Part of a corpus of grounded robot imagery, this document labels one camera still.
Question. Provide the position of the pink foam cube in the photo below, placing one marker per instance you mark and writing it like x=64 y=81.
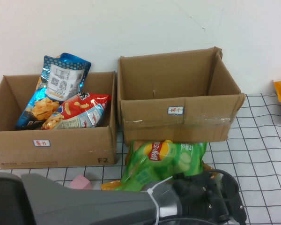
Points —
x=80 y=184

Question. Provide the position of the small orange snack packet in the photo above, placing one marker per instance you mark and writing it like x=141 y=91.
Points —
x=110 y=186

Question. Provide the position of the white black-grid tablecloth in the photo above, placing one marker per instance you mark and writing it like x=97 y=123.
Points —
x=260 y=164

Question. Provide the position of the red puffed snack bag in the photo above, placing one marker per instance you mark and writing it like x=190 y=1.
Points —
x=84 y=110

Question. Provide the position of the blue fries snack bag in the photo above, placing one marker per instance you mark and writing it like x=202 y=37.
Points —
x=42 y=110

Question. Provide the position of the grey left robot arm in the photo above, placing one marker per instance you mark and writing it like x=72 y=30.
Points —
x=84 y=206

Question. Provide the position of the cardboard box marked F2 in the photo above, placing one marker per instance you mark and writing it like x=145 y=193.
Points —
x=72 y=147

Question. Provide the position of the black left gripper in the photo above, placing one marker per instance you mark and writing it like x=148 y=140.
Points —
x=235 y=201

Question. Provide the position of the green Lay's cucumber chip bag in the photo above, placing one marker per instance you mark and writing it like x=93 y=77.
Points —
x=185 y=161

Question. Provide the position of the taped cardboard box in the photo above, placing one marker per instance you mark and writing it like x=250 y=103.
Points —
x=196 y=126

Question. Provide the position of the blue dotted snack bag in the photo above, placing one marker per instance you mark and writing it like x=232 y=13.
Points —
x=63 y=79

